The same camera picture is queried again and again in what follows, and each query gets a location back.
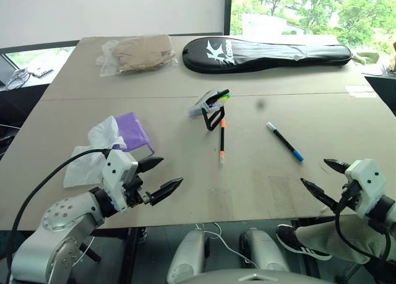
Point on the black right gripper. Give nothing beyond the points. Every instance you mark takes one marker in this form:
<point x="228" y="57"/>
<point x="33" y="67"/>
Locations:
<point x="351" y="192"/>

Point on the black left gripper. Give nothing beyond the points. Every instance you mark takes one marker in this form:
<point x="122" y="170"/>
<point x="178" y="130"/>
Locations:
<point x="133" y="191"/>

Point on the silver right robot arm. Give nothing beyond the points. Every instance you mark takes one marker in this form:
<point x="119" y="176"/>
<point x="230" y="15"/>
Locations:
<point x="383" y="214"/>

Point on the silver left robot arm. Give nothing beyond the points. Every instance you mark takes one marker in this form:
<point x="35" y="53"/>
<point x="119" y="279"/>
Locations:
<point x="58" y="231"/>

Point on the blue capped black marker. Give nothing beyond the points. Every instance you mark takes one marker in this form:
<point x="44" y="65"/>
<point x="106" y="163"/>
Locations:
<point x="286" y="142"/>

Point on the black pen with orange ends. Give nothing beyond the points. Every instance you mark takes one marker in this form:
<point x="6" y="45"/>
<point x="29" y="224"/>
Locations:
<point x="222" y="141"/>

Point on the clear pouch with pens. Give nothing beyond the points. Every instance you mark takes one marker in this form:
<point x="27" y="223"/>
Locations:
<point x="199" y="107"/>

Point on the green-yellow object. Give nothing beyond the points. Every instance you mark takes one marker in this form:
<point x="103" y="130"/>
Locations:
<point x="225" y="97"/>

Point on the purple tissue pack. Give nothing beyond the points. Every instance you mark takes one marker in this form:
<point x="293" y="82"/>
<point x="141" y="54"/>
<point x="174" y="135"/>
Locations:
<point x="136" y="132"/>

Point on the beige trouser leg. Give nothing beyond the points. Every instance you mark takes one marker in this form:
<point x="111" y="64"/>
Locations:
<point x="325" y="237"/>

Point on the black sneaker with white stripes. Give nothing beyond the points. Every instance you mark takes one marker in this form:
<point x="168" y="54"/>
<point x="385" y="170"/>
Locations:
<point x="294" y="240"/>

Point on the white crumpled tissue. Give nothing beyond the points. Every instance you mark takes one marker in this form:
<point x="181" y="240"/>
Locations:
<point x="83" y="169"/>

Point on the silver left robot leg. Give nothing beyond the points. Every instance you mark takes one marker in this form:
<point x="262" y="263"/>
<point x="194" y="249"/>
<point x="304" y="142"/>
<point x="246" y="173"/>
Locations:
<point x="188" y="253"/>

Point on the silver robot leg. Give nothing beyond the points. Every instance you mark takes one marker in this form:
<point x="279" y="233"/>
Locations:
<point x="263" y="250"/>
<point x="188" y="253"/>

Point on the black table leg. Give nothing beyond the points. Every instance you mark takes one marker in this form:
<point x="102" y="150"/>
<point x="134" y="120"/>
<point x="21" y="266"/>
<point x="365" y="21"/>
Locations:
<point x="131" y="256"/>

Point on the white tape strip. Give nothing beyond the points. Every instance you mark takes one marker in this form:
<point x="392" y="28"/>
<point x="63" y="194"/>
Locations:
<point x="360" y="92"/>

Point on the silver right robot leg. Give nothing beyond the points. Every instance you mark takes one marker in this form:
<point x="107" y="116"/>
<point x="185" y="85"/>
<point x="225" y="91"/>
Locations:
<point x="263" y="250"/>

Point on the dark side table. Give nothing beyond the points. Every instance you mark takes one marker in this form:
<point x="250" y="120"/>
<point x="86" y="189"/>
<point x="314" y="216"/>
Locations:
<point x="382" y="92"/>

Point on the silver robot torso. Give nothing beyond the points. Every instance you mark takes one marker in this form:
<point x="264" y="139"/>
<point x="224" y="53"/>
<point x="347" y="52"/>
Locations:
<point x="256" y="277"/>

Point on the plastic bag with brown cardboard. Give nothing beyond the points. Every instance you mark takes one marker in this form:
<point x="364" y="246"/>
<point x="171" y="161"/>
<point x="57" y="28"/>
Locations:
<point x="140" y="53"/>

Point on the black racket cover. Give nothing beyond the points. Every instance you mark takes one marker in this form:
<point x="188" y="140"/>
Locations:
<point x="263" y="56"/>

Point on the small white device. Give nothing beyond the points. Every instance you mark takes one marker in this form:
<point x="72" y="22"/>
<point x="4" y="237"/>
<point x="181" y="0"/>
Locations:
<point x="41" y="71"/>

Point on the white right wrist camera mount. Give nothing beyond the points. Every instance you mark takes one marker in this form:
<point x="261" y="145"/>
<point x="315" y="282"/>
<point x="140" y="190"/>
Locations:
<point x="368" y="180"/>

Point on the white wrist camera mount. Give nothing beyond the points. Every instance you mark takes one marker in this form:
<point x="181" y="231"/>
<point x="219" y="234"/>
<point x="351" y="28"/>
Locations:
<point x="115" y="172"/>
<point x="368" y="180"/>

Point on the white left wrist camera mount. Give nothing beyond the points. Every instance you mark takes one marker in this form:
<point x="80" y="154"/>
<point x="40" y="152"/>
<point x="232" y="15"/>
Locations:
<point x="115" y="172"/>

